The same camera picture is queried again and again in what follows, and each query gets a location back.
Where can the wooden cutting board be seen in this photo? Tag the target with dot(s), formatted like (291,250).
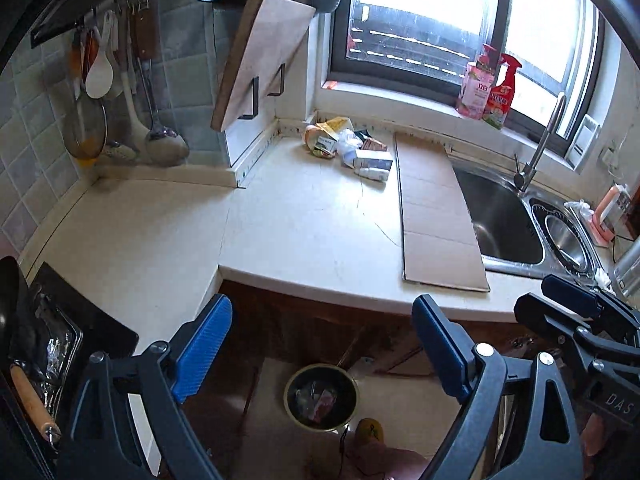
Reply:
(268,35)

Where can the brown cardboard sheet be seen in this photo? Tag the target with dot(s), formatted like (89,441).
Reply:
(439,244)

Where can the red spray cleaner bottle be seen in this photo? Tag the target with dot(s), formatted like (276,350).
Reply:
(501,96)

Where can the steel ladle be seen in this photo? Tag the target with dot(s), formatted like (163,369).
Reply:
(165,146)

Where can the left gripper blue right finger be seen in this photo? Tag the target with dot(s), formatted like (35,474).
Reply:
(472,373)

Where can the round black trash bin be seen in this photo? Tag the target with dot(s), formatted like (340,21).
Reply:
(321,398)

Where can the black stove top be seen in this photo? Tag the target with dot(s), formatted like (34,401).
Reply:
(49,330)

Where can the pink dish soap bottle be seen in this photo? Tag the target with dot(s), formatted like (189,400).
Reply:
(478,79)

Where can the steel bowl in sink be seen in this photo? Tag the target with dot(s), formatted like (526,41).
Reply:
(566,243)

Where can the wooden handled pan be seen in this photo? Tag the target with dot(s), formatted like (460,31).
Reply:
(34,407)

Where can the yellow slipper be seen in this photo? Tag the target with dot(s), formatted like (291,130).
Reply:
(368,430)

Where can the steel gooseneck faucet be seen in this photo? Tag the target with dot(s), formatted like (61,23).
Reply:
(525,176)

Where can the blue white medicine box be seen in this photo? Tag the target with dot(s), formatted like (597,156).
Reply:
(382,160)

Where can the white rice spoon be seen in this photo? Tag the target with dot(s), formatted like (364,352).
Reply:
(99,73)

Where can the yellow white paper bag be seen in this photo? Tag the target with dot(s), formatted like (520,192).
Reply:
(335,125)

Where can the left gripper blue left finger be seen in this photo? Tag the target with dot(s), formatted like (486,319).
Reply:
(171,371)

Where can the green snack packet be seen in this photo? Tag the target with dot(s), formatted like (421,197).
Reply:
(363,135)

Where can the stainless steel sink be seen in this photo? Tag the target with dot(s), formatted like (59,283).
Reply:
(509,226)

